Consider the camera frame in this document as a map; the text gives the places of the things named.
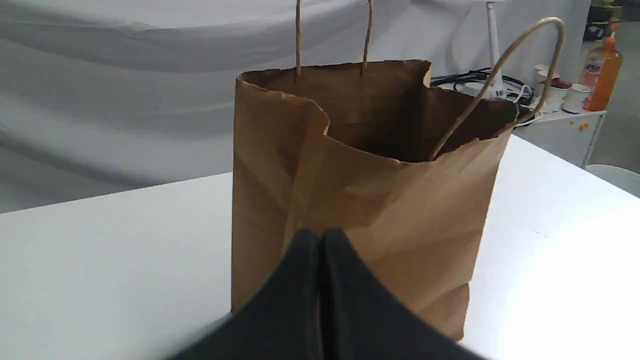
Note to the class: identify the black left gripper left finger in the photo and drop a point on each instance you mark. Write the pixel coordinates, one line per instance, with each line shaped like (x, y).
(279, 322)

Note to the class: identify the white round bin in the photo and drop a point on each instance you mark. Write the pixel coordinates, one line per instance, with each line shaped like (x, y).
(622, 178)

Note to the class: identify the white paper cup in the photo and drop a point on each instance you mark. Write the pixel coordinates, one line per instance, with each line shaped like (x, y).
(576, 98)

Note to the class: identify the brown paper bag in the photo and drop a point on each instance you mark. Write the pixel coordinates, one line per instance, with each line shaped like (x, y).
(406, 169)

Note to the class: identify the white cup with red lid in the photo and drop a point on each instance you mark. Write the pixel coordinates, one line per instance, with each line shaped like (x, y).
(556, 96)

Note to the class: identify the white side table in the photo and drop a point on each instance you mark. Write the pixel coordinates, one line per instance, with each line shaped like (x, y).
(571, 137)

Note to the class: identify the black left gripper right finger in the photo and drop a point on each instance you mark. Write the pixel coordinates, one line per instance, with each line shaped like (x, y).
(361, 320)

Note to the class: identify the white lamp pole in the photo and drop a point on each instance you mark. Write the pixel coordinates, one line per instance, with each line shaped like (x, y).
(497, 88)

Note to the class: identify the grey backdrop cloth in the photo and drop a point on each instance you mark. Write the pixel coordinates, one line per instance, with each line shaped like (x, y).
(104, 96)

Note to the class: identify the orange juice bottle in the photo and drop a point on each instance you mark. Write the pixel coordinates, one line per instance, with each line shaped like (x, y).
(600, 72)

